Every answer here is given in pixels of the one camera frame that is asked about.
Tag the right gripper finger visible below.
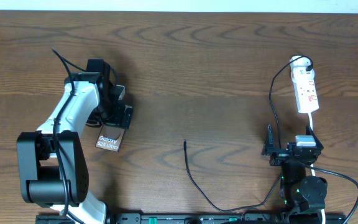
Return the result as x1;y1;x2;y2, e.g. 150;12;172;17
306;126;321;146
263;124;275;150

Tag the bronze Galaxy smartphone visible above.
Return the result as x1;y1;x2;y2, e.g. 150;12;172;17
95;125;126;152

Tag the black charger cable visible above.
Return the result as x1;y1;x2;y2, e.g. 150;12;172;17
183;55;314;213

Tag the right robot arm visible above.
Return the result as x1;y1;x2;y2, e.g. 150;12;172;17
262;126;328;223

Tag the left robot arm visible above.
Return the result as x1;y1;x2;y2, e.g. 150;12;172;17
16;59;134;223

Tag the white power strip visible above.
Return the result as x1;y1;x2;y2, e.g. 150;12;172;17
290;55;319;114

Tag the white power strip cord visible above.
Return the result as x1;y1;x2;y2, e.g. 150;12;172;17
308;112;327;224

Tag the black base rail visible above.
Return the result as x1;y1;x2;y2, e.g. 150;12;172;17
35;212;347;224

